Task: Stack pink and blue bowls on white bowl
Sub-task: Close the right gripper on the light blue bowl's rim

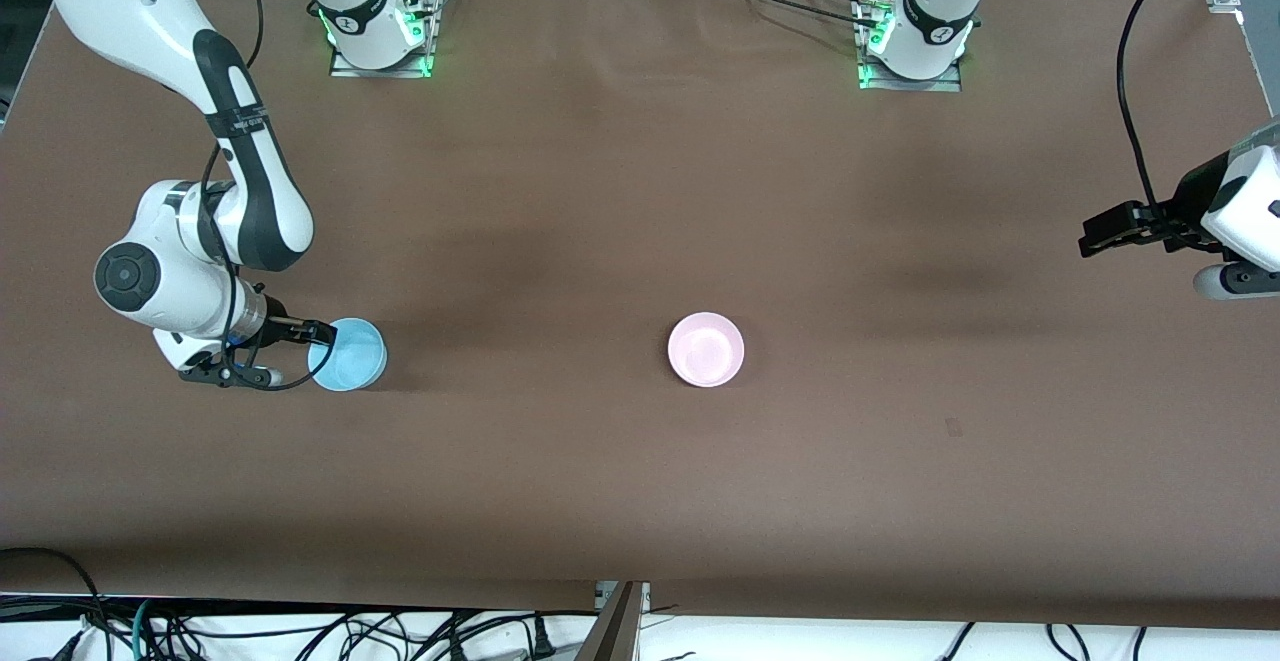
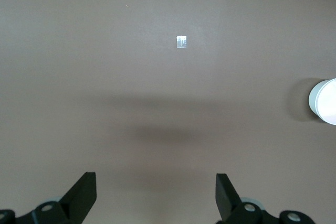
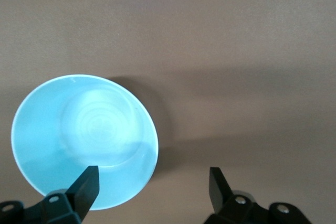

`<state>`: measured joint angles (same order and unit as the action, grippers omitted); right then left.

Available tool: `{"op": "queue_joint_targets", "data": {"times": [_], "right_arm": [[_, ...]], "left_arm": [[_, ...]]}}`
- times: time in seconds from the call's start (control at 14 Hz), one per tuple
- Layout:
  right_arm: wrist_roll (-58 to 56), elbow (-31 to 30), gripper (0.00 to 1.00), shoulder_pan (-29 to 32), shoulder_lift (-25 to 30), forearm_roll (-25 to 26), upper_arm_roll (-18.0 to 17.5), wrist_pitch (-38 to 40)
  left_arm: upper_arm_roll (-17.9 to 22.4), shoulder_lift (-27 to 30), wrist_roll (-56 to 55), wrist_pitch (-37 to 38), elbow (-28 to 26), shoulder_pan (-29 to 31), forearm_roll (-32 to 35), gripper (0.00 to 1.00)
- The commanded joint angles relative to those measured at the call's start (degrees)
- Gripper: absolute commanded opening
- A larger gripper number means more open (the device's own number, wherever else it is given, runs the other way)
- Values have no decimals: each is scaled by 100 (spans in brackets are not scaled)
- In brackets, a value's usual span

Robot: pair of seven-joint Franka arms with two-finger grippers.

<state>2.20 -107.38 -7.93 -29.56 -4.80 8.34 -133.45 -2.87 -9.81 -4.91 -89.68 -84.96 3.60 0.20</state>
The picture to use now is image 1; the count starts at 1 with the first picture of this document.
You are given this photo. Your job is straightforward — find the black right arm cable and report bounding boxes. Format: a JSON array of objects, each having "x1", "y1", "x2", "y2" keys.
[{"x1": 200, "y1": 0, "x2": 336, "y2": 392}]

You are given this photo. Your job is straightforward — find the black looping floor cable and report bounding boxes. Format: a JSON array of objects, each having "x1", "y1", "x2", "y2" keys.
[{"x1": 0, "y1": 547, "x2": 106, "y2": 637}]

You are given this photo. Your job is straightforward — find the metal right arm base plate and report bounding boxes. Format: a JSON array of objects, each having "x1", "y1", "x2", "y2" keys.
[{"x1": 330, "y1": 0, "x2": 438, "y2": 79}]

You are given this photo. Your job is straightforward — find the pink bowl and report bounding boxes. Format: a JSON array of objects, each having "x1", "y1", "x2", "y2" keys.
[{"x1": 667, "y1": 312, "x2": 746, "y2": 388}]

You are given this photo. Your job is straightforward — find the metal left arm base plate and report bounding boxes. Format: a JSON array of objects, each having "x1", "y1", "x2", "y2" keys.
[{"x1": 858, "y1": 0, "x2": 963, "y2": 93}]

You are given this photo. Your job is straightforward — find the brown table cover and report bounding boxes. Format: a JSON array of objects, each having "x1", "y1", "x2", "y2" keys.
[{"x1": 0, "y1": 0, "x2": 1280, "y2": 632}]

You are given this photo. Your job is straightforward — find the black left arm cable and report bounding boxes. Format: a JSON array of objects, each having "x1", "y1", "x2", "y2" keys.
[{"x1": 1116, "y1": 0, "x2": 1241, "y2": 254}]

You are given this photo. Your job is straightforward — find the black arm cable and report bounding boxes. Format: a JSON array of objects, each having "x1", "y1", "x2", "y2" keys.
[
  {"x1": 1116, "y1": 0, "x2": 1241, "y2": 254},
  {"x1": 200, "y1": 0, "x2": 336, "y2": 392}
]

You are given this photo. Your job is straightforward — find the aluminium post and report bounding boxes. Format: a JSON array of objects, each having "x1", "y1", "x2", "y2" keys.
[{"x1": 575, "y1": 581, "x2": 651, "y2": 661}]

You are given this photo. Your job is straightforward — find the blue bowl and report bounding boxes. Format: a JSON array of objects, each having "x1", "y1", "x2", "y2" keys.
[{"x1": 307, "y1": 318, "x2": 388, "y2": 392}]

